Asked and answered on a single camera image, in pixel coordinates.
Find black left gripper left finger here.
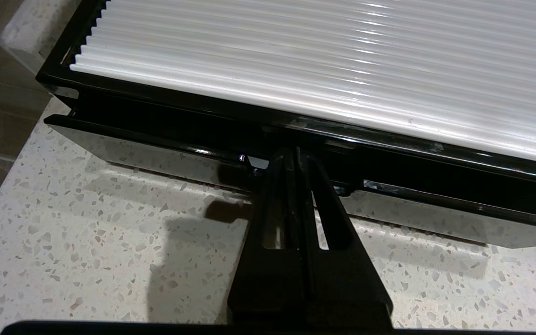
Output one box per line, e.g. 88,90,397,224
228,148,304,324

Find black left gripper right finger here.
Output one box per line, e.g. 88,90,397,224
298,149,393,326

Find white ribbed tray lid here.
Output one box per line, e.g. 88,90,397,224
69,0,536,167

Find black drawer box white top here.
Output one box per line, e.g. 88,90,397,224
35,0,536,210

